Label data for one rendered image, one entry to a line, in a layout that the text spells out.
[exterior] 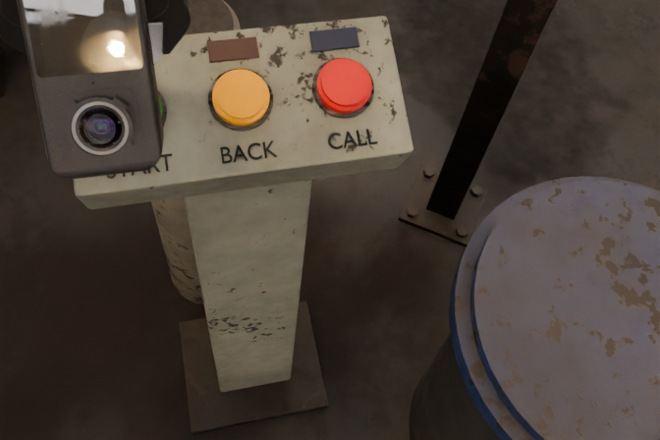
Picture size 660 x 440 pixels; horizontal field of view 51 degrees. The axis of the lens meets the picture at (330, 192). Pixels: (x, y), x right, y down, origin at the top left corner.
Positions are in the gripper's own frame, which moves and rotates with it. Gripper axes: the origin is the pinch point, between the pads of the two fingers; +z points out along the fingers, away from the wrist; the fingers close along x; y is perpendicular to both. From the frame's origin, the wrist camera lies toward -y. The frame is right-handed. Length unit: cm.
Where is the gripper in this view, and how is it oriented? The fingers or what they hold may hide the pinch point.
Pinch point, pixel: (119, 76)
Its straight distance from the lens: 44.4
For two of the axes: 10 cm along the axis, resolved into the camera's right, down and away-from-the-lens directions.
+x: -9.7, 1.4, -1.8
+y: -1.7, -9.7, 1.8
